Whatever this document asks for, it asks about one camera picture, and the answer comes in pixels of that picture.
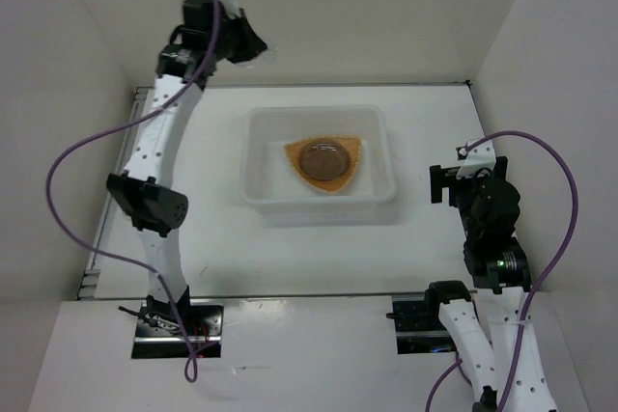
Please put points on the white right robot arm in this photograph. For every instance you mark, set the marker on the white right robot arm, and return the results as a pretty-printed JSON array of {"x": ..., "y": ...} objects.
[{"x": 491, "y": 330}]

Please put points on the clear plastic cup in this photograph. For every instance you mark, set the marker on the clear plastic cup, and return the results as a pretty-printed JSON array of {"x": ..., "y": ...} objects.
[{"x": 267, "y": 57}]

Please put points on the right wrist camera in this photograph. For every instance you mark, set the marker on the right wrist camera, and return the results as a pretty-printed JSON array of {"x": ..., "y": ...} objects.
[{"x": 479, "y": 161}]

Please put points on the smoky glass plate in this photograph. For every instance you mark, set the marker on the smoky glass plate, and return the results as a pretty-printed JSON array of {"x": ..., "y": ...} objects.
[{"x": 324, "y": 159}]

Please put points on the woven bamboo fan tray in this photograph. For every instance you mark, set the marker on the woven bamboo fan tray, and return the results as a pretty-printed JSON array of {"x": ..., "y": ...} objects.
[{"x": 331, "y": 187}]

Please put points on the aluminium table edge rail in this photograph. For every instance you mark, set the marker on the aluminium table edge rail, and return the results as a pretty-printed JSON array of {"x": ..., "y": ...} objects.
[{"x": 112, "y": 211}]

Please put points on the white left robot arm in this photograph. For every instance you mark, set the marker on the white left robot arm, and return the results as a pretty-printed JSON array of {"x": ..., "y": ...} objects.
[{"x": 154, "y": 208}]

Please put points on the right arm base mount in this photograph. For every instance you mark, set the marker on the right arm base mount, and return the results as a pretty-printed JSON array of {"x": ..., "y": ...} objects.
[{"x": 417, "y": 330}]

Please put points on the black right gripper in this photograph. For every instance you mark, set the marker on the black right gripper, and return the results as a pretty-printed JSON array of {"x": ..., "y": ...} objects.
[{"x": 438, "y": 175}]

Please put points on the translucent plastic bin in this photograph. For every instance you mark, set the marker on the translucent plastic bin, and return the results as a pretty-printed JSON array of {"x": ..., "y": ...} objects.
[{"x": 270, "y": 186}]

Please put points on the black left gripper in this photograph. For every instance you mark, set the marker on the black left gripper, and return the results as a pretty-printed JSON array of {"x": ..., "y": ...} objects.
[{"x": 252, "y": 44}]

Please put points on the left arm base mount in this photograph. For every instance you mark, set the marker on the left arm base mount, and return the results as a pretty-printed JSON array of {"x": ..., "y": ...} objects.
[{"x": 159, "y": 338}]

